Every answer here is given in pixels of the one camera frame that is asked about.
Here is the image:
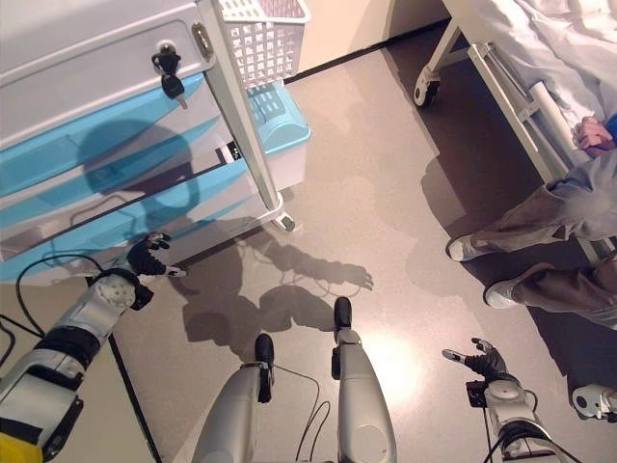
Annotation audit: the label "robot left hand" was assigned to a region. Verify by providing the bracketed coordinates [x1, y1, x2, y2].
[125, 231, 188, 279]

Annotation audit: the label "white perforated side basket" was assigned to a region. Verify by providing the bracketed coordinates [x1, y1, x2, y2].
[211, 0, 313, 91]

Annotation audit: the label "silver robot leg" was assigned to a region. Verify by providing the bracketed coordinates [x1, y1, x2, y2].
[330, 327, 399, 463]
[190, 359, 276, 463]

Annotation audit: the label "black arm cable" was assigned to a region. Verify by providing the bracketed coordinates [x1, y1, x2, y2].
[484, 388, 541, 463]
[0, 254, 105, 368]

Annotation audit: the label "silver robot left leg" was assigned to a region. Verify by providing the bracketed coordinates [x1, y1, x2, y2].
[190, 359, 276, 463]

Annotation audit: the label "metal cart side latch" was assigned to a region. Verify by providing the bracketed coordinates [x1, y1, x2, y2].
[191, 21, 216, 63]

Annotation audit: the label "black cart key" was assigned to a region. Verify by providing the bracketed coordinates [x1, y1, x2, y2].
[151, 42, 183, 76]
[161, 72, 189, 111]

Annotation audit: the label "white medical cart body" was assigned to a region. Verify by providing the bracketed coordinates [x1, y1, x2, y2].
[0, 0, 298, 286]

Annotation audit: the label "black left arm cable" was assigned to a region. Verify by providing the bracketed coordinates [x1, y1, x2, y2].
[0, 254, 105, 368]

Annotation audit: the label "bystander leg brown trousers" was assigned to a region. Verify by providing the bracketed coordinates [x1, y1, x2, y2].
[469, 180, 604, 261]
[510, 262, 617, 332]

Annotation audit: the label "thin floor cable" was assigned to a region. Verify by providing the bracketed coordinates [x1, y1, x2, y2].
[272, 364, 334, 462]

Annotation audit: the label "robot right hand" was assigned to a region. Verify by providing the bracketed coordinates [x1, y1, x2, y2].
[442, 337, 508, 382]

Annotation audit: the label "black robot left foot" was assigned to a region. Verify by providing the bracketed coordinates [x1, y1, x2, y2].
[254, 333, 275, 363]

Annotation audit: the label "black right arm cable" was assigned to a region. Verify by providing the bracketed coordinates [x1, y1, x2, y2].
[484, 388, 541, 463]

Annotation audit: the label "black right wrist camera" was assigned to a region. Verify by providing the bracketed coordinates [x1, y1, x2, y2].
[465, 379, 489, 410]

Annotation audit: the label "black robot right foot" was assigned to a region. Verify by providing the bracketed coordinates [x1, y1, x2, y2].
[333, 296, 353, 332]

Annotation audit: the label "white bed caster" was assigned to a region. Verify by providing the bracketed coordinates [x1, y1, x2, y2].
[572, 383, 617, 421]
[413, 67, 443, 108]

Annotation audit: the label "white bystander shoe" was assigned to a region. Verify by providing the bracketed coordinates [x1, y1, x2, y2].
[445, 233, 497, 263]
[483, 279, 524, 310]

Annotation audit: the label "white metal bed frame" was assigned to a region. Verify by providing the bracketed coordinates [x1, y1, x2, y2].
[418, 0, 617, 271]

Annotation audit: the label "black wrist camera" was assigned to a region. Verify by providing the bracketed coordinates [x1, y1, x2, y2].
[129, 284, 155, 311]
[465, 379, 489, 410]

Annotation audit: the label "light blue waste bin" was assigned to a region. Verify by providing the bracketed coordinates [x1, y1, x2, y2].
[245, 82, 310, 192]

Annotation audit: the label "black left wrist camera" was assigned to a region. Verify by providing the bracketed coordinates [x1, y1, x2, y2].
[129, 284, 155, 311]

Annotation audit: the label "bystander bare hand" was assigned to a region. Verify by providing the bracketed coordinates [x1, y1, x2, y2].
[572, 115, 616, 156]

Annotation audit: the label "white bed sheet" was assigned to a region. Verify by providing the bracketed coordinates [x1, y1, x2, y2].
[469, 0, 617, 146]

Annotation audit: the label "silver robot right leg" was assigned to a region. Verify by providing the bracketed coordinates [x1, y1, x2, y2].
[330, 327, 399, 463]

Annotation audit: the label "black robot foot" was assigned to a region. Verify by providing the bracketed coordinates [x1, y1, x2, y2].
[254, 333, 275, 363]
[333, 296, 353, 332]

